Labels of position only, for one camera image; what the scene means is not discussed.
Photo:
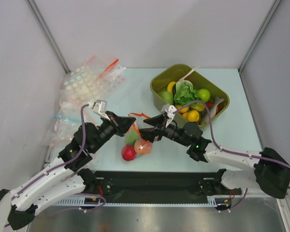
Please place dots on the aluminium corner post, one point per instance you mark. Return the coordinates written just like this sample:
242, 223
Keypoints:
47, 34
257, 39

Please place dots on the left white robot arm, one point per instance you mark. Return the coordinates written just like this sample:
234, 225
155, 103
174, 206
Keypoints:
66, 175

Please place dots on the green toy cabbage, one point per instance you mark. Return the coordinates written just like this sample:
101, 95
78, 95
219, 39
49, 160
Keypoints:
185, 92

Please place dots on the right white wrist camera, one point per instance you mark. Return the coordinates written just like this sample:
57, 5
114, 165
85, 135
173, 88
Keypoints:
169, 112

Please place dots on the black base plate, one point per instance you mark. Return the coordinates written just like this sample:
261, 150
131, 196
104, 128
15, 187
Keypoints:
160, 184

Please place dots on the pile of spare zip bags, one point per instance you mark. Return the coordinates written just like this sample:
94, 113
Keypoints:
93, 80

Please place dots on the white cable duct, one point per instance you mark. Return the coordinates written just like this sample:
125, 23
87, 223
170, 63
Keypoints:
90, 201

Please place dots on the red toy apple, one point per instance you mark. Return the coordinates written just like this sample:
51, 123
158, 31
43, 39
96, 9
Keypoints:
128, 153

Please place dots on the green toy cucumber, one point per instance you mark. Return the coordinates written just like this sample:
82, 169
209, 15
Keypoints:
131, 137

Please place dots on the yellow toy star fruit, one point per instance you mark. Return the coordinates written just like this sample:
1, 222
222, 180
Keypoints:
198, 106

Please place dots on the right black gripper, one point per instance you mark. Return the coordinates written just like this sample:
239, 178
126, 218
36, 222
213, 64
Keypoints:
159, 128

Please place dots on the clear orange-zipper bag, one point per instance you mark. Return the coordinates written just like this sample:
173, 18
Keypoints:
138, 124

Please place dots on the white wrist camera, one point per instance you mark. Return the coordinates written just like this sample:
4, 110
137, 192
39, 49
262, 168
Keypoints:
99, 108
169, 112

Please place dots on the olive green plastic bin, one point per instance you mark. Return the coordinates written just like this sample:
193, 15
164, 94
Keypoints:
174, 73

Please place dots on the aluminium frame rail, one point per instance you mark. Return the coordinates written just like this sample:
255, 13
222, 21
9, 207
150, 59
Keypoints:
256, 193

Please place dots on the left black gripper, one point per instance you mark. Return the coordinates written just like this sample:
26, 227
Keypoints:
123, 123

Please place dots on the yellow toy pear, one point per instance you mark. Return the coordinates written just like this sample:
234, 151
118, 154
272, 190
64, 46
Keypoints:
181, 109

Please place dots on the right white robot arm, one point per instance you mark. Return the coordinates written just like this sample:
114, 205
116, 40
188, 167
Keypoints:
265, 170

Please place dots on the right aluminium corner post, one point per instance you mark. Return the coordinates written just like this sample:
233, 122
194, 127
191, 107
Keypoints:
257, 39

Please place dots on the green toy bell pepper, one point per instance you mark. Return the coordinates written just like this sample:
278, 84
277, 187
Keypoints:
167, 97

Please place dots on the yellow toy banana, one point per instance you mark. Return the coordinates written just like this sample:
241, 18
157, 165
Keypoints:
171, 87

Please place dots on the left aluminium corner post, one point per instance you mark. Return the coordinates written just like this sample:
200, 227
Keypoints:
47, 34

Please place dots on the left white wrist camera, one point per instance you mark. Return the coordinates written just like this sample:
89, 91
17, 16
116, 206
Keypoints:
99, 108

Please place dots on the grey toy fish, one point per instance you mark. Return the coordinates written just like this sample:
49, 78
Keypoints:
212, 111

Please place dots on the toy peach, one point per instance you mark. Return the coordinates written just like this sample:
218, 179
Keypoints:
142, 147

